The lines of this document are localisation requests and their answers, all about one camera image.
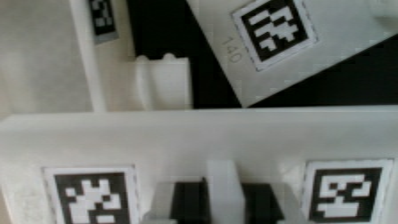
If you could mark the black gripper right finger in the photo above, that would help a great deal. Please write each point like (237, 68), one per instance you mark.
(264, 212)

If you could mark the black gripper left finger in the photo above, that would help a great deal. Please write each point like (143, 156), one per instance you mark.
(191, 204)

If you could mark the white cabinet body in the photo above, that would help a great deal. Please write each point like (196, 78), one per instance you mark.
(74, 125)

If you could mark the white cabinet door panel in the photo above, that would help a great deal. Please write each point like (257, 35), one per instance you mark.
(283, 38)

